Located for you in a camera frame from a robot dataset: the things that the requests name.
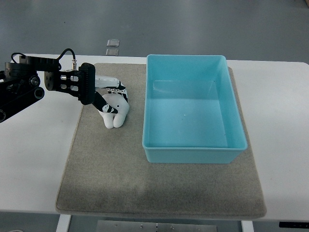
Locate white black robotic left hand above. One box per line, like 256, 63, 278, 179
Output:
93, 75, 128, 113

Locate white tooth plush toy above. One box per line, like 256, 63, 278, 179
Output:
99, 93, 129, 129

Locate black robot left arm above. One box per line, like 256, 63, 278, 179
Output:
0, 52, 95, 122

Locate light blue plastic box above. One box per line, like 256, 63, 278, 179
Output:
142, 55, 248, 164

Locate lower floor socket plate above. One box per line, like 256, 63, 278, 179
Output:
106, 48, 119, 56

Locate floor socket plate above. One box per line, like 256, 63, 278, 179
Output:
107, 39, 120, 47
106, 48, 119, 56

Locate upper floor socket plate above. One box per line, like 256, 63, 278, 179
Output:
107, 39, 120, 47

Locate grey felt mat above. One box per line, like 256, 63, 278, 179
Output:
56, 63, 267, 219

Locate white left table leg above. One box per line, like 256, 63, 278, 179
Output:
56, 214, 71, 232

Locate white table leg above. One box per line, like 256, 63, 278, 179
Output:
241, 220, 254, 232
56, 214, 71, 232

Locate white right table leg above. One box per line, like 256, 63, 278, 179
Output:
241, 220, 254, 232

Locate black table control panel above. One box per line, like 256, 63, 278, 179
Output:
279, 221, 309, 229

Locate grey metal base plate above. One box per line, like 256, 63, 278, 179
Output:
96, 220, 218, 232

